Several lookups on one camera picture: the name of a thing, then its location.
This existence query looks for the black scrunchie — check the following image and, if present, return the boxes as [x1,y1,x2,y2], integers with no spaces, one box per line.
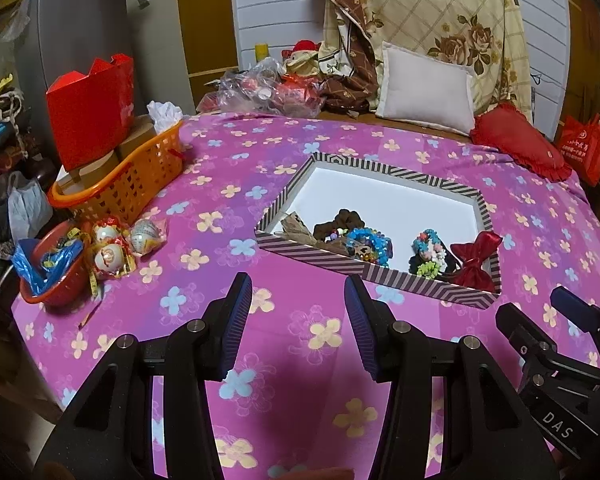
[408,246,460,280]

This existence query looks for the wrapped candy ornaments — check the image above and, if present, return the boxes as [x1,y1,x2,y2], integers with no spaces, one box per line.
[85,217,168,299]

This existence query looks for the red shopping bag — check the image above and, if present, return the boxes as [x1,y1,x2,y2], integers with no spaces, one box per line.
[556,115,600,186]

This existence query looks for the red plastic bowl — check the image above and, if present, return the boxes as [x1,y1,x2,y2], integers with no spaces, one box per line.
[12,220,88,309]

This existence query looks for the red heart cushion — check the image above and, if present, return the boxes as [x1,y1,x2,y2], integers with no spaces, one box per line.
[469,101,572,182]

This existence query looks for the brown patterned blanket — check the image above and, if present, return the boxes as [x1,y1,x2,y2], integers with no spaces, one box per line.
[318,0,378,113]

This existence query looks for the brown sheer ribbon bow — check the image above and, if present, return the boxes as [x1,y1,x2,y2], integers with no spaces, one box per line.
[280,211,324,248]

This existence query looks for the santa plush toy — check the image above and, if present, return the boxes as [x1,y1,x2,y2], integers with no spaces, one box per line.
[282,40,321,77]

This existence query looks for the orange plastic basket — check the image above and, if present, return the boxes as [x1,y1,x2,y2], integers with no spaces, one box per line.
[47,120,186,224]

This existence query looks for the flower bead bracelet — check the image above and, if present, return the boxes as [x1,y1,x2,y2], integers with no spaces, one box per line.
[412,227,449,280]

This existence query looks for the blue bead bracelet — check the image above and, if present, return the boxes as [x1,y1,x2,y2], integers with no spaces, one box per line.
[344,226,394,267]

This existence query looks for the pink floral bedsheet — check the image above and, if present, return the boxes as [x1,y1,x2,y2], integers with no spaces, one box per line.
[14,115,600,479]

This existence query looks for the brown scrunchie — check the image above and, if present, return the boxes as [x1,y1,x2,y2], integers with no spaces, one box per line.
[313,209,365,240]

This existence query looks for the white small pillow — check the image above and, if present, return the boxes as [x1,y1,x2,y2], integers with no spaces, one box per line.
[376,41,475,136]

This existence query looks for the white tissue in basket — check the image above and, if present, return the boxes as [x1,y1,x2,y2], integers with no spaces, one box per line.
[147,101,184,134]

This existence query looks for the red satin bow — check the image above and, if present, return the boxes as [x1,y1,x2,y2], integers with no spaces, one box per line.
[450,231,503,292]

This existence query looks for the striped shallow cardboard box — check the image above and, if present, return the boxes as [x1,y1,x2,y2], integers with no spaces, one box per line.
[254,152,502,310]

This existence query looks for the grey refrigerator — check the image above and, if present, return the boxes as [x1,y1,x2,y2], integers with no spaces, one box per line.
[14,0,146,126]

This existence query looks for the beige floral quilt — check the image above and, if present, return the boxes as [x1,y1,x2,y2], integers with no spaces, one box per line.
[364,0,532,118]

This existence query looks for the clear plastic bag of items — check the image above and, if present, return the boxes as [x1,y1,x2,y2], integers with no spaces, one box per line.
[196,56,324,118]

